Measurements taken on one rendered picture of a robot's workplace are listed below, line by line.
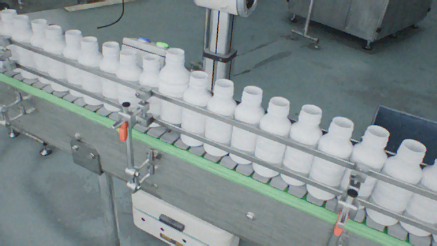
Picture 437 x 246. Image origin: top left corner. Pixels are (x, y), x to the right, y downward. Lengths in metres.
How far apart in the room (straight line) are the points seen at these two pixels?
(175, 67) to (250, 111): 0.18
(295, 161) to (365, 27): 3.76
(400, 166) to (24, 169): 2.09
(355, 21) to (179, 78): 3.80
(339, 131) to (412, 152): 0.12
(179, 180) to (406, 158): 0.47
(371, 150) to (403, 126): 0.60
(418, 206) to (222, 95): 0.40
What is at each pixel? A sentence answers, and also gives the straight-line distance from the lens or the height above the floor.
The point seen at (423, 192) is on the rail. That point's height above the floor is 1.11.
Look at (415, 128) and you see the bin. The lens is 1.26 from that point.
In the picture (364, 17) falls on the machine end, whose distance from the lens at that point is 4.40.
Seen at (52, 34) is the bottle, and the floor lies 1.16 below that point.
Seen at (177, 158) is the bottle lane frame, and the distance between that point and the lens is 0.81.
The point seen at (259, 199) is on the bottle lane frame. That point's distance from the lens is 0.76.
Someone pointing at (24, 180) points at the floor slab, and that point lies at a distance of 2.34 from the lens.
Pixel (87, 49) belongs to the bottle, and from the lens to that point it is 0.90.
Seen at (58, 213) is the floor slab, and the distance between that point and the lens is 2.10.
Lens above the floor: 1.50
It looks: 34 degrees down
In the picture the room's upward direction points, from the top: 6 degrees clockwise
